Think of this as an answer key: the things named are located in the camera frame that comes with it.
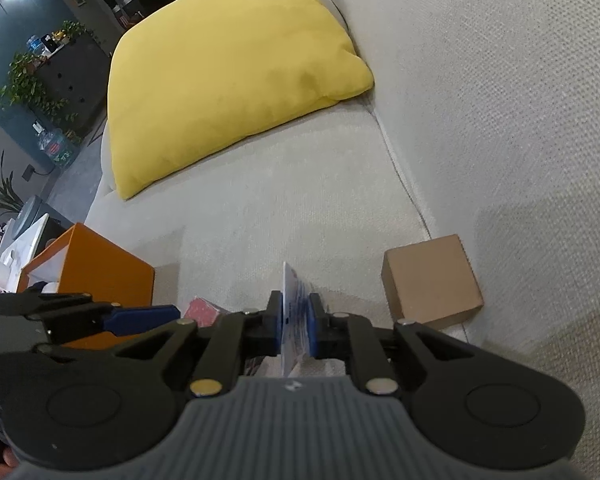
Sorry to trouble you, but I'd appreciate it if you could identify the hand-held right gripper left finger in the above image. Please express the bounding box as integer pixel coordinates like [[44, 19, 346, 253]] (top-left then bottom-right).
[[112, 290, 286, 397]]

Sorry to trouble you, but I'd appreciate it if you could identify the potted green plant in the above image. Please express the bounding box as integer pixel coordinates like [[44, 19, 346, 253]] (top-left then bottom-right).
[[0, 152, 27, 222]]

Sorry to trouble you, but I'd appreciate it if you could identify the dark shelf cabinet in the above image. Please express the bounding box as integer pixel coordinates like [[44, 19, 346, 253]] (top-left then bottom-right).
[[30, 35, 112, 136]]

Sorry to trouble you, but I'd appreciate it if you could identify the small brown cardboard box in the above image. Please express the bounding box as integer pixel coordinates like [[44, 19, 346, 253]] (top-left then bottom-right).
[[381, 234, 485, 332]]

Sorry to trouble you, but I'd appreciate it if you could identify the pink packet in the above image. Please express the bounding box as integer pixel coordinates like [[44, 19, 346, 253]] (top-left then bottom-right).
[[181, 296, 231, 330]]

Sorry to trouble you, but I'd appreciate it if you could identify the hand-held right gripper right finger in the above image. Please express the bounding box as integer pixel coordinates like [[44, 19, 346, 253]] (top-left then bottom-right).
[[307, 294, 486, 396]]

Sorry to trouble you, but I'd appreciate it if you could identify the white table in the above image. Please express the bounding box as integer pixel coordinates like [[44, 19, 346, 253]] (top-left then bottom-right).
[[0, 212, 51, 293]]

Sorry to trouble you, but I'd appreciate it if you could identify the yellow pillow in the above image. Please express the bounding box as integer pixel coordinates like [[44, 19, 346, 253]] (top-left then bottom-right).
[[106, 0, 376, 201]]

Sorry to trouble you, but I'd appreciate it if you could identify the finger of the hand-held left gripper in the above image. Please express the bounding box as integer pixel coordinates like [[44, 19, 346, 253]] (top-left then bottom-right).
[[32, 304, 182, 348], [0, 290, 123, 321]]

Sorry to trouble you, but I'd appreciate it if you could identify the large water bottle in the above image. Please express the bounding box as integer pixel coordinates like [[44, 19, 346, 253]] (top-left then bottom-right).
[[32, 127, 56, 155], [50, 130, 77, 169]]

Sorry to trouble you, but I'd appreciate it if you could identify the white and blue card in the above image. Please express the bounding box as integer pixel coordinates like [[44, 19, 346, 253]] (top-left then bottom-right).
[[281, 261, 317, 378]]

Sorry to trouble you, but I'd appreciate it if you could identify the dark cabinet with plants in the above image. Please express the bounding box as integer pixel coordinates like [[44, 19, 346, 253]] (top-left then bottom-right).
[[0, 20, 103, 128]]

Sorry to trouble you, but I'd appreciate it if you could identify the orange cardboard box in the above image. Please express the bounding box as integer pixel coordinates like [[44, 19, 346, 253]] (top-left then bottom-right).
[[16, 222, 156, 352]]

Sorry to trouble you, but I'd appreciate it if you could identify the beige sofa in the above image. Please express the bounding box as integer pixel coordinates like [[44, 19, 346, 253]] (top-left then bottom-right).
[[85, 0, 600, 480]]

